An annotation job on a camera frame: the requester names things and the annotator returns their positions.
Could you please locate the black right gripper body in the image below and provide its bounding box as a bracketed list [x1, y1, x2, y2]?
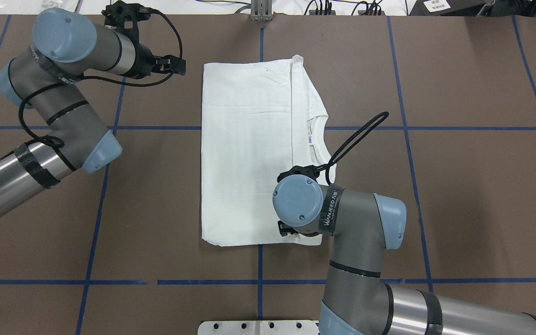
[276, 165, 321, 183]

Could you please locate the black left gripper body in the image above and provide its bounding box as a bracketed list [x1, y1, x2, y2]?
[101, 0, 172, 79]

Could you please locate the white long-sleeve printed shirt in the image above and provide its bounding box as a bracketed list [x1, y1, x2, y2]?
[201, 55, 330, 247]

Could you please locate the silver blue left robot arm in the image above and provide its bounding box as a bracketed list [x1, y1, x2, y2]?
[0, 0, 187, 217]

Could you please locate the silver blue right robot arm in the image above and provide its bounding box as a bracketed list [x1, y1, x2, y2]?
[273, 166, 536, 335]

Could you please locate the black box with label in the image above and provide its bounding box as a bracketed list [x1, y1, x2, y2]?
[409, 0, 486, 16]

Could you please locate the aluminium frame post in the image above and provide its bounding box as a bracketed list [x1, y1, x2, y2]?
[250, 0, 274, 21]

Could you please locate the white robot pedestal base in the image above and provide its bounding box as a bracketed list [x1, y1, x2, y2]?
[197, 320, 320, 335]

